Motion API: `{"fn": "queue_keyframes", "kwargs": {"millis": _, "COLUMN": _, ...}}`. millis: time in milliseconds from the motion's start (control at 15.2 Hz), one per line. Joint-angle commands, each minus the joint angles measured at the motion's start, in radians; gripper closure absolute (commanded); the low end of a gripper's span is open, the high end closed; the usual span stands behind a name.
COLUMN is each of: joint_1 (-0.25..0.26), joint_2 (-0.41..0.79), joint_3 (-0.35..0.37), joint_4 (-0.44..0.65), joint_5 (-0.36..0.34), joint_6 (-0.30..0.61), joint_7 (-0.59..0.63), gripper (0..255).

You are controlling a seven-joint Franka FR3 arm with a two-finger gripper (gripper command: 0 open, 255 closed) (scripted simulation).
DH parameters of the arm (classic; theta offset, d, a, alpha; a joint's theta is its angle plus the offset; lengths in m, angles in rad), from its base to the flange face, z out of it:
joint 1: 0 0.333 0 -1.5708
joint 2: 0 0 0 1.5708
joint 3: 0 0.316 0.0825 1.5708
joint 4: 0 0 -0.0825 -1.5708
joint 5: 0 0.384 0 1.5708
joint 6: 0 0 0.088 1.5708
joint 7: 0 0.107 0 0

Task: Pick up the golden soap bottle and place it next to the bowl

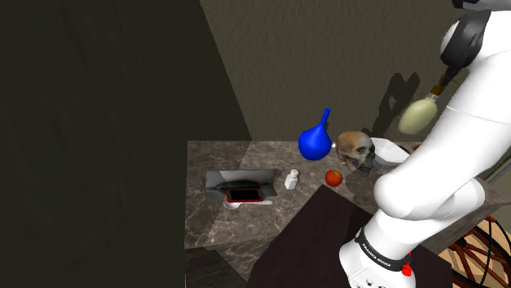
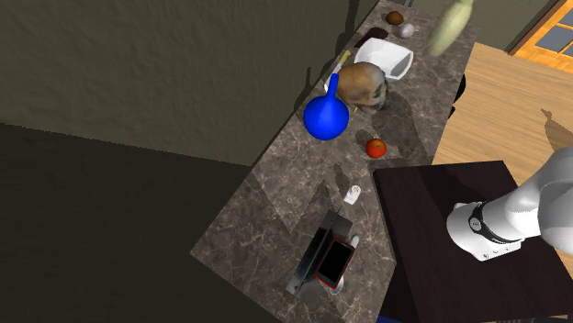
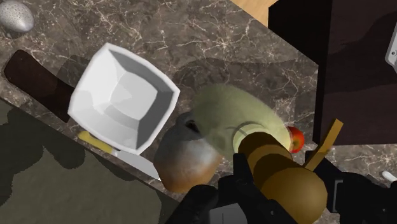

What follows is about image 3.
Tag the white square bowl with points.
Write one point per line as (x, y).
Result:
(124, 96)

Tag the silver dotted egg shape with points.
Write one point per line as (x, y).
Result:
(15, 15)

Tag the ochre thin flat stick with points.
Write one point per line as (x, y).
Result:
(325, 142)

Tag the grey and brown round vase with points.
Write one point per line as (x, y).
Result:
(186, 164)

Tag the dark brown wooden board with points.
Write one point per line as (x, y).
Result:
(34, 79)

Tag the red apple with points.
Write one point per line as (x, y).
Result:
(297, 139)

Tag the small white rounded object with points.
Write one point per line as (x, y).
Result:
(388, 176)

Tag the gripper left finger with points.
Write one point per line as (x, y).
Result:
(238, 192)

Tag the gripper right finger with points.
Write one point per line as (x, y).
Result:
(363, 198)

